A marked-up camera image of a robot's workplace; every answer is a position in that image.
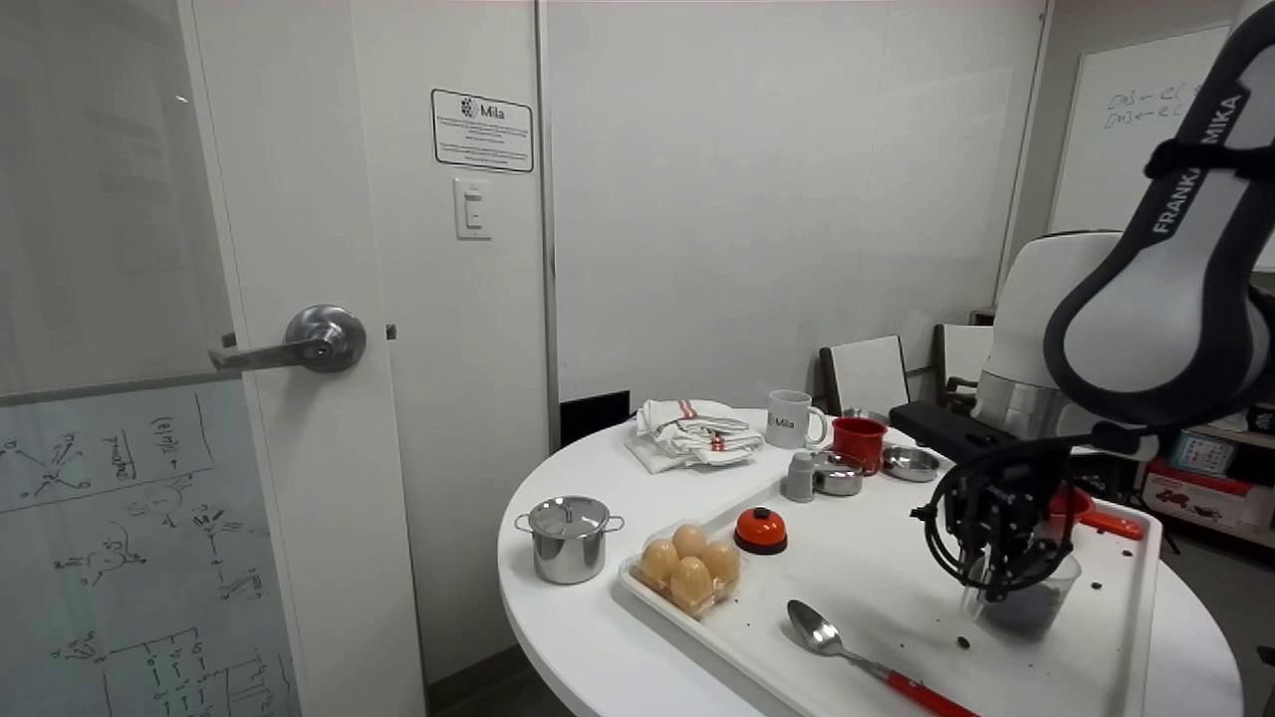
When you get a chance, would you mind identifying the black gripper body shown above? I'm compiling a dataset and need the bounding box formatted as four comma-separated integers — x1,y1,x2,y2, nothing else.
946,451,1073,570

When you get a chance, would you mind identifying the clear plastic measuring jug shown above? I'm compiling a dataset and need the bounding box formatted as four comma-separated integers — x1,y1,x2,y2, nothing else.
966,548,1085,647

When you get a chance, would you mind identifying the steel measuring cup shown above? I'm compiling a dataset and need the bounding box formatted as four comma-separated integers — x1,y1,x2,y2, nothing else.
882,442,946,486

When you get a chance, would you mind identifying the white tray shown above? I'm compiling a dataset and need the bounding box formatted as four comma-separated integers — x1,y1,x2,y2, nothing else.
610,453,1166,717

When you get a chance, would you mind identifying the white office chair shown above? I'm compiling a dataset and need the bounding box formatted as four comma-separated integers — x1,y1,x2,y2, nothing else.
931,320,1008,402
822,329,914,418

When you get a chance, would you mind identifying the red mug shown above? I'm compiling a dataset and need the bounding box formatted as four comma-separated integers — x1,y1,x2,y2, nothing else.
829,409,893,477

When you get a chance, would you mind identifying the small round steel dish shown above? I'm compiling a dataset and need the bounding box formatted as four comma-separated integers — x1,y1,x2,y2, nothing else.
810,453,870,502

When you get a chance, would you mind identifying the large white chair back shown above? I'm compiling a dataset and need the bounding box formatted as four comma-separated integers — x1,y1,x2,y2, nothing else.
990,230,1126,442

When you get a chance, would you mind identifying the shelf with boxes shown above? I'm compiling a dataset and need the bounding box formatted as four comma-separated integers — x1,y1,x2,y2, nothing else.
1142,414,1275,539

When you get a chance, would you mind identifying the tiny silver cup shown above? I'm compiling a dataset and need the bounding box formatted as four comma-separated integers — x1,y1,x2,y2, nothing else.
778,451,822,506

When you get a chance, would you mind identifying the white mug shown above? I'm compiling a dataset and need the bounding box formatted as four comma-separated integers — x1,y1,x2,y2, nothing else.
761,385,836,453

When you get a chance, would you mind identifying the small red object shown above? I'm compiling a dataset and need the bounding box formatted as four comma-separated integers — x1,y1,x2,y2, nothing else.
728,502,794,556

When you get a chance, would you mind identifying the white cloth red print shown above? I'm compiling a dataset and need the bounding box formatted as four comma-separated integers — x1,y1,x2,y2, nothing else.
624,393,772,477

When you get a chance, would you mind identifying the steel pot with lid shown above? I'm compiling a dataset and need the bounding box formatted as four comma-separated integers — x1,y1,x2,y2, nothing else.
513,493,631,588

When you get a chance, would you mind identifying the white door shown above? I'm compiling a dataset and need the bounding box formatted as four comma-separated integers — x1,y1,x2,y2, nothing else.
176,0,429,717

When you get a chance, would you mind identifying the whiteboard with marker drawings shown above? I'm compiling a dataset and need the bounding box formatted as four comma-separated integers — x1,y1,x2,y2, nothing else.
0,378,303,717

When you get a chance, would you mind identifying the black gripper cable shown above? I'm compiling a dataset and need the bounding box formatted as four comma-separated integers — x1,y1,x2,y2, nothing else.
914,453,976,588

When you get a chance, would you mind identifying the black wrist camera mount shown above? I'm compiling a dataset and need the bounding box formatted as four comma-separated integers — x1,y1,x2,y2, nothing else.
885,397,1031,465

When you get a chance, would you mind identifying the red bowl with handle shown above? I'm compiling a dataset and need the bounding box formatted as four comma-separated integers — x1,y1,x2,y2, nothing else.
1048,486,1148,547

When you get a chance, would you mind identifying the steel spoon red handle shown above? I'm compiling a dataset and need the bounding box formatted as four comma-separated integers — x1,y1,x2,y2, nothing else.
782,596,980,717

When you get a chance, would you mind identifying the large wall whiteboard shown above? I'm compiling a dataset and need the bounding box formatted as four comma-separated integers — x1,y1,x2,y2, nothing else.
1048,20,1258,240

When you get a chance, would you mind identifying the black box by wall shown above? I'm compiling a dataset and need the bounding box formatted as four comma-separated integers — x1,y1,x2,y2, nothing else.
555,385,635,451

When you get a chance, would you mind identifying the white light switch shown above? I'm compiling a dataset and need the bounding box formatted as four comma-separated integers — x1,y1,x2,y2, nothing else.
449,177,494,244

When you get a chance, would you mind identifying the white wall sign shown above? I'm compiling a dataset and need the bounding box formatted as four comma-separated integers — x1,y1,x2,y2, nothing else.
427,85,539,177

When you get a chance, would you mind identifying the silver door handle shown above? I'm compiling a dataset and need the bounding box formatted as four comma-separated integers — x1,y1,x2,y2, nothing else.
207,303,372,378

